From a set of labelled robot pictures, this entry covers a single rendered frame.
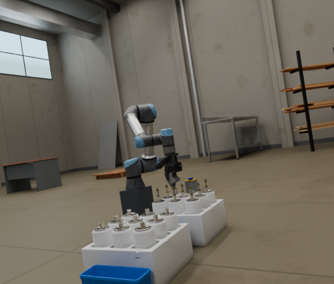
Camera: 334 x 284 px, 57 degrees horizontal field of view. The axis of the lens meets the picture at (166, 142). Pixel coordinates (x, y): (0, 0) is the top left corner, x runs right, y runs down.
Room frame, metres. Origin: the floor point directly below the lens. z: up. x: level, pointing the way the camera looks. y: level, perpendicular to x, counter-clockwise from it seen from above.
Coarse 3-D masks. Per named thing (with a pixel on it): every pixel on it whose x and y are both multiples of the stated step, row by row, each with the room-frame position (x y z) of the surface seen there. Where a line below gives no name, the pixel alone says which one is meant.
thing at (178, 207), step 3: (180, 201) 1.86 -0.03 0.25; (168, 204) 1.87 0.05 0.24; (171, 204) 1.85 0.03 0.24; (174, 204) 1.85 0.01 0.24; (177, 204) 1.85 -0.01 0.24; (180, 204) 1.86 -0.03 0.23; (183, 204) 1.88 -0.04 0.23; (168, 207) 1.88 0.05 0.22; (171, 207) 1.86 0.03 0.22; (174, 207) 1.85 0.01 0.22; (177, 207) 1.85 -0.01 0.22; (180, 207) 1.85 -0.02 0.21; (183, 207) 1.87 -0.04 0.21; (171, 210) 1.86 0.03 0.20; (174, 210) 1.85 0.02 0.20; (177, 210) 1.85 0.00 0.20; (180, 210) 1.85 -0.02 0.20; (183, 210) 1.87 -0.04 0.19; (177, 213) 1.85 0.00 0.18; (180, 213) 1.85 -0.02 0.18
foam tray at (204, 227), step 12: (216, 204) 1.95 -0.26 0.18; (180, 216) 1.80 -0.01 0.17; (192, 216) 1.76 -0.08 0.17; (204, 216) 1.77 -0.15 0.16; (216, 216) 1.92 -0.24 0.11; (192, 228) 1.76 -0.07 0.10; (204, 228) 1.75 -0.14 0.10; (216, 228) 1.90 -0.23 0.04; (192, 240) 1.77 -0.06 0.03; (204, 240) 1.73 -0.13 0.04
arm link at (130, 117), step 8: (128, 112) 2.17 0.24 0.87; (136, 112) 2.20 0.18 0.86; (128, 120) 2.13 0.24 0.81; (136, 120) 2.10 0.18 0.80; (136, 128) 2.00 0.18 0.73; (136, 136) 1.96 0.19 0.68; (144, 136) 1.92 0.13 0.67; (152, 136) 1.93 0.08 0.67; (136, 144) 1.90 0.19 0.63; (144, 144) 1.90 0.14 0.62; (152, 144) 1.93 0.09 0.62
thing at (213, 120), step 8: (208, 120) 7.66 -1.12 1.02; (216, 120) 7.11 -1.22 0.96; (224, 120) 7.08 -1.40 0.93; (232, 120) 6.94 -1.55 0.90; (240, 120) 8.53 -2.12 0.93; (256, 120) 8.66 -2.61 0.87; (232, 128) 6.96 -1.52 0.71; (208, 144) 7.33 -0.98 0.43; (240, 144) 8.75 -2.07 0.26; (248, 144) 7.95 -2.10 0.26; (208, 152) 7.32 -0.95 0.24
